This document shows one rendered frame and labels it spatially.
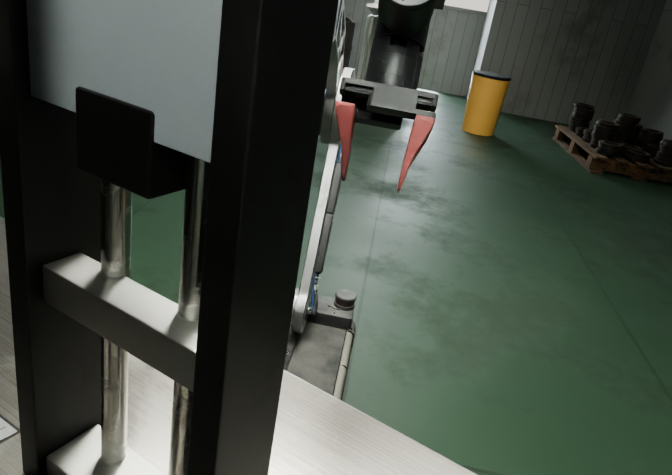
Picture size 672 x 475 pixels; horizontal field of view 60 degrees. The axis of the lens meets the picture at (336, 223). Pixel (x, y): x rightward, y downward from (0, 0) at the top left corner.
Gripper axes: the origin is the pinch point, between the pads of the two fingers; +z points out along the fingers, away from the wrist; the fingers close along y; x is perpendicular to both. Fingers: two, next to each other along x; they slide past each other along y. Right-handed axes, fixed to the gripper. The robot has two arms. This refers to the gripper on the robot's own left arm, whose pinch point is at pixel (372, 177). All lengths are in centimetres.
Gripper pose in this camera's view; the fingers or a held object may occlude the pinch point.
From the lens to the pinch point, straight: 61.3
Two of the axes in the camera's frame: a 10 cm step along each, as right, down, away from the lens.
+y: 9.8, 1.9, -0.6
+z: -2.0, 9.7, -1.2
